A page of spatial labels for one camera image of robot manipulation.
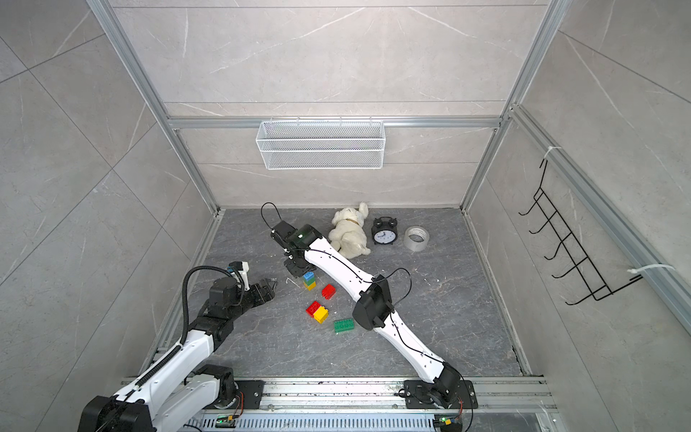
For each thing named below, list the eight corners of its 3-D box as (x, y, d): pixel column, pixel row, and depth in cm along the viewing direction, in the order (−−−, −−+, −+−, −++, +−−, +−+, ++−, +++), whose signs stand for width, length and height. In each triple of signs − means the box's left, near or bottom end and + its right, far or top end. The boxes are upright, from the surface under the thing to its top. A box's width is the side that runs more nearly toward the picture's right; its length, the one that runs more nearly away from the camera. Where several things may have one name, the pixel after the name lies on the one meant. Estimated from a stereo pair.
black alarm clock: (371, 244, 109) (373, 227, 101) (371, 233, 113) (372, 216, 104) (394, 244, 109) (397, 227, 101) (392, 233, 113) (396, 216, 104)
